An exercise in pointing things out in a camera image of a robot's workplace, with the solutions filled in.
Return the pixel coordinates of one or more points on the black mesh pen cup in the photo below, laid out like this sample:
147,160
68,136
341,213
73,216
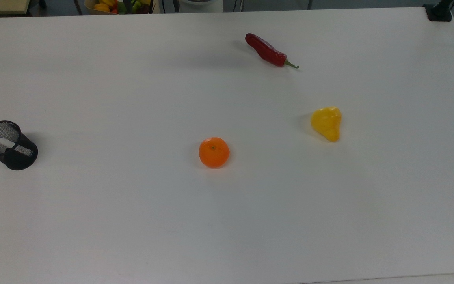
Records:
19,157

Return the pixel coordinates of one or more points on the orange mandarin fruit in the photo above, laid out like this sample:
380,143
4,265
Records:
214,152

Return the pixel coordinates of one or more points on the red chili pepper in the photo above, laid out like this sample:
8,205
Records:
265,50

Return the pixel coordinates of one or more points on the yellow lemon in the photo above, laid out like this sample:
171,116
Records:
326,122

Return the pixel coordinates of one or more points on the basket of toy fruit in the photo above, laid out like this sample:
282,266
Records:
108,5

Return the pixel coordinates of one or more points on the black table clamp mount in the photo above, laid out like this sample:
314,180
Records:
439,12

